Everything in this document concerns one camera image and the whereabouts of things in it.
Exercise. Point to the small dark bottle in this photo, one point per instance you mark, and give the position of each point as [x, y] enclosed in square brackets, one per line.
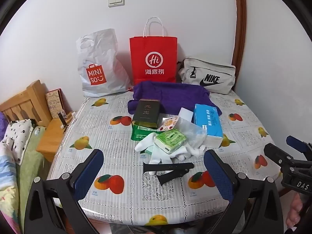
[63, 119]

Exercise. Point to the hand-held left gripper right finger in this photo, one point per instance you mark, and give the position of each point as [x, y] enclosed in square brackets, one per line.
[218, 175]

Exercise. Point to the person's right hand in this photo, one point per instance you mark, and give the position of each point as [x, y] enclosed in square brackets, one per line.
[296, 209]

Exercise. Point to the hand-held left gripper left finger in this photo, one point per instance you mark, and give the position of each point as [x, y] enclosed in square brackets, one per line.
[89, 173]

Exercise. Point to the purple towel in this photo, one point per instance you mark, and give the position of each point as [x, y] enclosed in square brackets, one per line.
[170, 95]

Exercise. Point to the dark green tin box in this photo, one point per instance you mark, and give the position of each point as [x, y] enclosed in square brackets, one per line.
[145, 112]

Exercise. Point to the purple plush cloth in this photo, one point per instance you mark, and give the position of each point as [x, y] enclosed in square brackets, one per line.
[3, 126]

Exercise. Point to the fruit-print tablecloth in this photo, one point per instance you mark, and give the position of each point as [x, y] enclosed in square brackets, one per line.
[117, 146]

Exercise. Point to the white black-dotted pillow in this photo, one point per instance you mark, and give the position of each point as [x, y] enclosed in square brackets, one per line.
[18, 134]

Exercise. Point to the wooden headboard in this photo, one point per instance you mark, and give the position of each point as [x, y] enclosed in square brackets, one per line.
[26, 100]

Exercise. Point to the white light switch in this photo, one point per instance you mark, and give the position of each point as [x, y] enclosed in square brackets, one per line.
[116, 0]

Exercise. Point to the green tissue packet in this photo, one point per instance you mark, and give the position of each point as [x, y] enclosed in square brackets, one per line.
[170, 140]

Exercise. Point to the green bed sheet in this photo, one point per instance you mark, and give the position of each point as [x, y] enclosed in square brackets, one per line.
[31, 170]

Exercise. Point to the blue tissue pack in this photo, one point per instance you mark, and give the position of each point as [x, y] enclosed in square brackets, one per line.
[207, 119]

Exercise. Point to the white glove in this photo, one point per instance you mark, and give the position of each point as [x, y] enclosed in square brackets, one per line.
[152, 160]

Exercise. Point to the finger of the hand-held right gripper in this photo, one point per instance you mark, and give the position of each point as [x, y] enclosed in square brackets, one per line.
[296, 142]
[275, 152]

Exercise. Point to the brown patterned box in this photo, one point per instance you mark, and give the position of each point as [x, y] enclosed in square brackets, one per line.
[54, 103]

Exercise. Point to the brown wooden door frame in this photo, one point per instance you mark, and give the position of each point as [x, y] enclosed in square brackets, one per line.
[240, 17]

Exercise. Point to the translucent mesh pouch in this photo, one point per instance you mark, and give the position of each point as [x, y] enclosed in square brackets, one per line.
[192, 131]

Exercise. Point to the white plastic shopping bag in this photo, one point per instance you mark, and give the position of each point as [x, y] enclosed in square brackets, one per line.
[97, 53]

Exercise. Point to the fruit-print wipe packet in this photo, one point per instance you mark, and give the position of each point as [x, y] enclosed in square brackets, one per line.
[168, 124]

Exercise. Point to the wooden nightstand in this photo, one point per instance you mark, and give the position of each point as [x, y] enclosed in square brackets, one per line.
[52, 139]

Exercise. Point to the red paper bag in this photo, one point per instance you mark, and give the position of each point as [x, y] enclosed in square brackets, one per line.
[153, 48]

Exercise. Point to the colourful quilt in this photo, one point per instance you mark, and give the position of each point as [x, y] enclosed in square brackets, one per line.
[8, 187]

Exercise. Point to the beige fabric pouch bag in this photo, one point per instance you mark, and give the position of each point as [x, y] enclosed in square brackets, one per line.
[207, 70]

